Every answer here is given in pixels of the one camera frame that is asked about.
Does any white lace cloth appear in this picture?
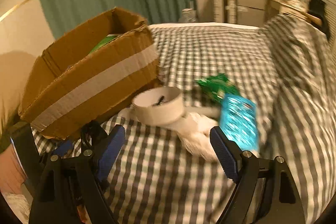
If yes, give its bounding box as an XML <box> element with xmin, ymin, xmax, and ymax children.
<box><xmin>174</xmin><ymin>112</ymin><xmax>218</xmax><ymax>162</ymax></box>

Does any blue blister pill pack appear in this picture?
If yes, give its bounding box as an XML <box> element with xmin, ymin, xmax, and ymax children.
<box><xmin>219</xmin><ymin>94</ymin><xmax>259</xmax><ymax>153</ymax></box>

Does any white handheld roller device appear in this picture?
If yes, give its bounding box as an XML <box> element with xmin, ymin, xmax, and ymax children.
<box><xmin>185</xmin><ymin>106</ymin><xmax>221</xmax><ymax>119</ymax></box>

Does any brown cardboard box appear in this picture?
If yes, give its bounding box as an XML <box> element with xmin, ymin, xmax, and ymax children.
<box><xmin>19</xmin><ymin>7</ymin><xmax>159</xmax><ymax>139</ymax></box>

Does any green snack packet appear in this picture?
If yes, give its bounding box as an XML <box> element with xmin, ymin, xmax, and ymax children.
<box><xmin>196</xmin><ymin>73</ymin><xmax>240</xmax><ymax>103</ymax></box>

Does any white tape roll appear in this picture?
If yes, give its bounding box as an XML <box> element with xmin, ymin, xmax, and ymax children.
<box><xmin>132</xmin><ymin>86</ymin><xmax>185</xmax><ymax>126</ymax></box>

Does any green white carton box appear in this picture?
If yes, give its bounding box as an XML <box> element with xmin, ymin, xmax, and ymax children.
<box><xmin>89</xmin><ymin>34</ymin><xmax>121</xmax><ymax>54</ymax></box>

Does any white dressing table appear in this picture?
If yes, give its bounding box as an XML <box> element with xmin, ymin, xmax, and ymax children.
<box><xmin>270</xmin><ymin>0</ymin><xmax>310</xmax><ymax>18</ymax></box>

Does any black clothing on chair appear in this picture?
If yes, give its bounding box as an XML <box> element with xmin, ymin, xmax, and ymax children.
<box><xmin>308</xmin><ymin>0</ymin><xmax>331</xmax><ymax>41</ymax></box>

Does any white suitcase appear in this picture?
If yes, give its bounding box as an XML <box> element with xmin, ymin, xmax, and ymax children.
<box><xmin>213</xmin><ymin>0</ymin><xmax>236</xmax><ymax>24</ymax></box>

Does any grey mini fridge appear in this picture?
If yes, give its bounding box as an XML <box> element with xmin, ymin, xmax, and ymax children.
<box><xmin>236</xmin><ymin>0</ymin><xmax>267</xmax><ymax>27</ymax></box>

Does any clear water bottle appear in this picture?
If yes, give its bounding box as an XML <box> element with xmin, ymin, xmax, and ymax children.
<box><xmin>179</xmin><ymin>8</ymin><xmax>198</xmax><ymax>23</ymax></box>

